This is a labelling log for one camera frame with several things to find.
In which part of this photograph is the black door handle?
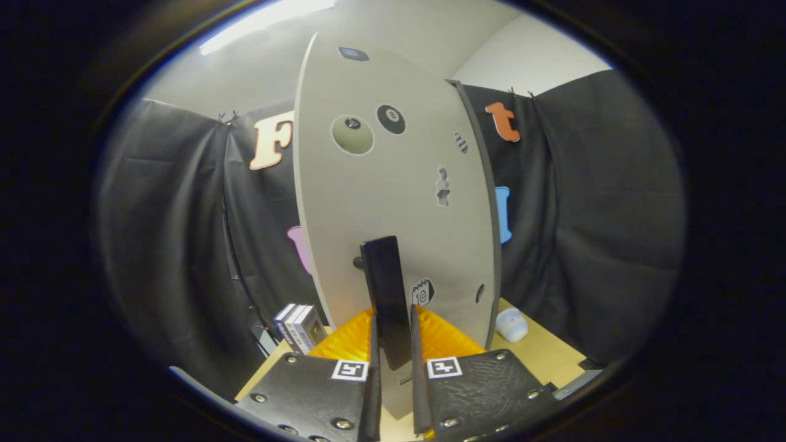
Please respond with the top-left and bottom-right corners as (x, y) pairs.
(353, 236), (413, 371)

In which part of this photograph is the small white rounded object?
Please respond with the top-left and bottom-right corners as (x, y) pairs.
(496, 308), (529, 343)

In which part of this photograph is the white cabinet door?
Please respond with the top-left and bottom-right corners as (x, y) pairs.
(293, 32), (501, 419)

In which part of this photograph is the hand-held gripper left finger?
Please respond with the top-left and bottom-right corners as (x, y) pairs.
(236, 307), (383, 442)

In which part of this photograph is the black backdrop cloth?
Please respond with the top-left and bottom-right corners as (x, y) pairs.
(95, 69), (687, 400)

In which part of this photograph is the white spine book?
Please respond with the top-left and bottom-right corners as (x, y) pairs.
(284, 304), (309, 351)

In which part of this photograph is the black cable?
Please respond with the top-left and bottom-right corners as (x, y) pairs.
(220, 196), (274, 354)

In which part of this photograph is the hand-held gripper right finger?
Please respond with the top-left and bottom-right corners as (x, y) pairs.
(410, 305), (559, 440)

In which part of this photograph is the grey cover book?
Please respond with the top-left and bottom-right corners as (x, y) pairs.
(294, 305), (328, 354)

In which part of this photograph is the grey cabinet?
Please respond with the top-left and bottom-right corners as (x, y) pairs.
(445, 79), (503, 351)

